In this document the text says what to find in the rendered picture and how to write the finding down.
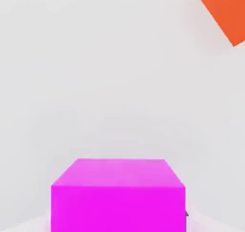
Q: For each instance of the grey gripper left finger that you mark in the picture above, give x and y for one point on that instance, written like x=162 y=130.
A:
x=39 y=225

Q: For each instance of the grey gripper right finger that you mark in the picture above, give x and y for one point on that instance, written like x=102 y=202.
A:
x=197 y=225

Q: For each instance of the small magenta cube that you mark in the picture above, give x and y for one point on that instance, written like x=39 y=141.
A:
x=117 y=207

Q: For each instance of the large orange box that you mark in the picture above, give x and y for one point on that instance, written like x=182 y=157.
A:
x=224 y=7

